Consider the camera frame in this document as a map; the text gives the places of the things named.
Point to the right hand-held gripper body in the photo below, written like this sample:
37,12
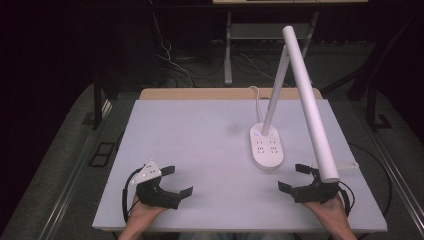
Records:
315,194

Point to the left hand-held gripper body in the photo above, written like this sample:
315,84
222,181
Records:
156,196

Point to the white desk lamp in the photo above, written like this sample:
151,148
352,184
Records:
266,151

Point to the person's left hand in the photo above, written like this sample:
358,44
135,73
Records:
143,212

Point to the person's right hand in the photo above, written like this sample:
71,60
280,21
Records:
330,211

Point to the black stand with foot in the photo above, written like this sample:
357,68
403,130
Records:
375,106

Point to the black stand leg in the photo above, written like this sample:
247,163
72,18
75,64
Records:
97,100

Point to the grey metal stand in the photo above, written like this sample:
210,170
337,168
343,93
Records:
266,31

